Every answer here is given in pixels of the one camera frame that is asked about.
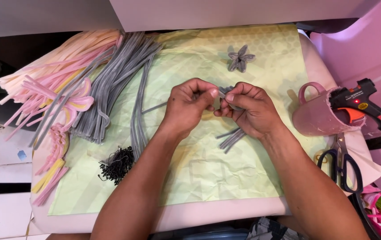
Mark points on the person's left hand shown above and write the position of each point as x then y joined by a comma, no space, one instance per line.
182,111

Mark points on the person's right hand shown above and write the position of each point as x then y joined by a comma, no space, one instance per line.
258,110

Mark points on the bent grey pipe cleaner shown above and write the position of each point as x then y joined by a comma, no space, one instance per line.
223,90

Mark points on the bunch of short grey stems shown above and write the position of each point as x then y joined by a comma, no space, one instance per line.
232,139

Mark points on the grey pipe cleaner flower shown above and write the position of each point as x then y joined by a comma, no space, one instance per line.
240,58

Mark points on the pink mug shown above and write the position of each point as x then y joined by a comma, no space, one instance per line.
317,115

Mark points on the light green paper sheet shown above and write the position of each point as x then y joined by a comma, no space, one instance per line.
207,166

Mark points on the pile of grey pipe cleaners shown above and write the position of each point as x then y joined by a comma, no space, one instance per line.
117,76

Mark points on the bundle of black stamens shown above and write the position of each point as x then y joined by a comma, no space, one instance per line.
117,165

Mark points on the white board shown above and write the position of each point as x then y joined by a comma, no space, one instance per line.
177,11

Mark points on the black hot glue gun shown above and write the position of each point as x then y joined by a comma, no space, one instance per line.
360,100

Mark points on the pink yellow pipe cleaner flower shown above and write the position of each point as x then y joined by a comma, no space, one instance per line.
77,100

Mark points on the person's camouflage shorts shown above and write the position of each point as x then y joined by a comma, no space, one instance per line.
270,230

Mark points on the pink yellow folded petal pieces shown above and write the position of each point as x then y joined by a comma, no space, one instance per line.
55,156

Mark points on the pile of pink cream pipe cleaners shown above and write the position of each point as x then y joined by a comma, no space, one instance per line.
53,63

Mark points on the blue paper scrap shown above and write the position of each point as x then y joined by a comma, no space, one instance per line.
22,155

